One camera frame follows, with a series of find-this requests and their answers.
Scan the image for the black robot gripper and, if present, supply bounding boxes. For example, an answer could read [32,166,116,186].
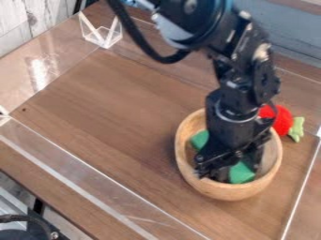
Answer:
[192,90,274,183]

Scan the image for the green rectangular block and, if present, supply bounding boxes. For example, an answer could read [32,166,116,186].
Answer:
[189,130,255,184]

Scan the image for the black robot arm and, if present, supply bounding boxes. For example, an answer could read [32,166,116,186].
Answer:
[155,0,280,183]

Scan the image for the brown wooden bowl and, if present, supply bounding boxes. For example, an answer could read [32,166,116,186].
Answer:
[173,109,283,202]

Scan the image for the red plush strawberry toy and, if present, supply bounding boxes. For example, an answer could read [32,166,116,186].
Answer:
[259,105,305,143]

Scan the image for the clear acrylic front barrier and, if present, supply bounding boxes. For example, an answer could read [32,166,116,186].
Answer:
[0,113,210,240]

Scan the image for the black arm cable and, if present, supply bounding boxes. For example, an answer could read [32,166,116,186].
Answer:
[105,0,235,65]

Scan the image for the clear acrylic corner bracket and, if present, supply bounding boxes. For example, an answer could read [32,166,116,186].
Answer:
[77,12,123,49]

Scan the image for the black clamp with cable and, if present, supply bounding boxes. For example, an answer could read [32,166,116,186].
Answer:
[0,208,70,240]

